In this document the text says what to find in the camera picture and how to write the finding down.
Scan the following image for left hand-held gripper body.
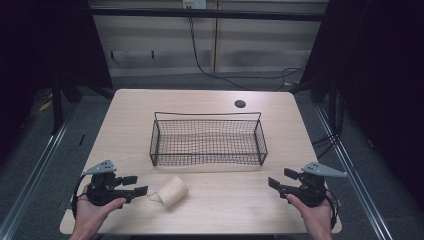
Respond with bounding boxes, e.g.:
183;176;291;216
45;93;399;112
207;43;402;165
82;159;136;207

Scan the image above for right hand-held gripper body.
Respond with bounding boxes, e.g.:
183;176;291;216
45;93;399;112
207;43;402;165
280;161;348;208

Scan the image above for beige twine roll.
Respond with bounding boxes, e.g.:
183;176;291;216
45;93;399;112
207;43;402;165
146;175;190;210

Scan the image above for black wire mesh basket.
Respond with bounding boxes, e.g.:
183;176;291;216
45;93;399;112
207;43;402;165
149;111;269;167

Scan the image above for person's left hand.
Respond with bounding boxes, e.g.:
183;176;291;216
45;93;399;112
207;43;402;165
74;194;128;233

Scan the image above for person's right hand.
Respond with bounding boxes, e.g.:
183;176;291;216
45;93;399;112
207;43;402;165
286;193;334;233

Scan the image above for black metal stand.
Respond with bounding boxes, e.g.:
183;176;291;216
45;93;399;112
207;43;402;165
50;75;65;136

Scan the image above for yellow floor tape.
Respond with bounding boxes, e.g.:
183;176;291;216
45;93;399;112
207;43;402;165
38;99;54;112

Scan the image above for dark curtain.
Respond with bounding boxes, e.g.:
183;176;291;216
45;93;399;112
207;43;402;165
0;0;114;164
299;0;424;214

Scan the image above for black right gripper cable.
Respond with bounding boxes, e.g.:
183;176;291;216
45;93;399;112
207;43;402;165
324;189;340;231

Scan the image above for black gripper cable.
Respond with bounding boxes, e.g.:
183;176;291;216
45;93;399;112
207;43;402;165
71;174;88;219
324;189;340;231

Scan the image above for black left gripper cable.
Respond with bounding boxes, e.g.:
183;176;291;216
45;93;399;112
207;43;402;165
71;174;88;219

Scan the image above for metal floor rail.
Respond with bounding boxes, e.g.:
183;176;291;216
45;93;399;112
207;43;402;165
314;103;396;240
0;108;79;240

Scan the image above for black floor cables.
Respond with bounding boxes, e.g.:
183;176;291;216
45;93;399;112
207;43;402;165
311;89;346;160

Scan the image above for black hanging wall cable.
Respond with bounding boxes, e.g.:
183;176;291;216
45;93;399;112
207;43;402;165
188;15;307;92

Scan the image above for black horizontal frame bar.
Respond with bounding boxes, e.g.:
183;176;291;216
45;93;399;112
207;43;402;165
89;7;332;23

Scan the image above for white wall power outlet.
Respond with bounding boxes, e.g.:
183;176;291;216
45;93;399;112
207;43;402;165
181;0;208;10

